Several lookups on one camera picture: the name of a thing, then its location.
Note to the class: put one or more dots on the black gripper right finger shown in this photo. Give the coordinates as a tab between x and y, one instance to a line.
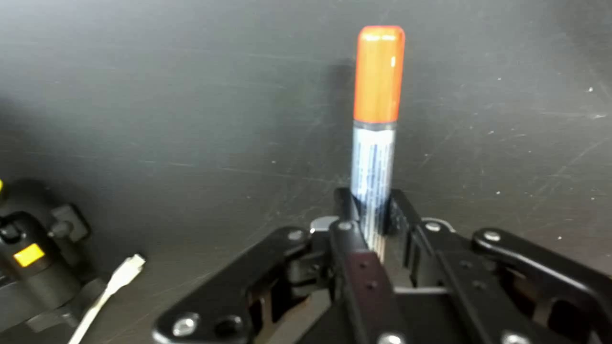
459	268

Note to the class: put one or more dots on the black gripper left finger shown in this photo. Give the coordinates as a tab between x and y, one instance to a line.
356	280

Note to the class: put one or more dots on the orange capped marker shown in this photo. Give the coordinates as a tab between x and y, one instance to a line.
379	77

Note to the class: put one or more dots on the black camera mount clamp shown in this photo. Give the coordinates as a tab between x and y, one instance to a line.
38	280

